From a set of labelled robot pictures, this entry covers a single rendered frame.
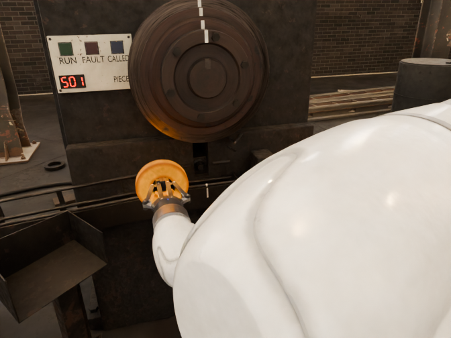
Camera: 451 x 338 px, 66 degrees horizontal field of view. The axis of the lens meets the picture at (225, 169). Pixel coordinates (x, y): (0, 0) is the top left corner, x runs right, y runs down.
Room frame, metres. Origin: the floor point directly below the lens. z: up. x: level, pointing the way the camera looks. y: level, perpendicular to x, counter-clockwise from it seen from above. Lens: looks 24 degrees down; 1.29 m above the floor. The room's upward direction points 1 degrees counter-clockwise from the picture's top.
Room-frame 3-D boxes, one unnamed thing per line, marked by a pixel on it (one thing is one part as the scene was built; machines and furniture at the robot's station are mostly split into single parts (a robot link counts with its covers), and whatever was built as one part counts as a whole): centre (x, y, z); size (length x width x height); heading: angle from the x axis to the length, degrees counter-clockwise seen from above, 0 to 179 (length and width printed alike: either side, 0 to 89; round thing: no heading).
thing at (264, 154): (1.27, -0.15, 0.68); 0.11 x 0.08 x 0.24; 15
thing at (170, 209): (0.72, 0.13, 0.83); 0.09 x 0.06 x 0.09; 105
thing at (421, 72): (3.34, -1.95, 0.45); 0.59 x 0.59 x 0.89
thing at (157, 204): (0.79, 0.15, 0.84); 0.09 x 0.08 x 0.07; 15
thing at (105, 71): (1.22, 0.44, 1.15); 0.26 x 0.02 x 0.18; 105
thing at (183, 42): (1.11, 0.05, 1.11); 0.28 x 0.06 x 0.28; 105
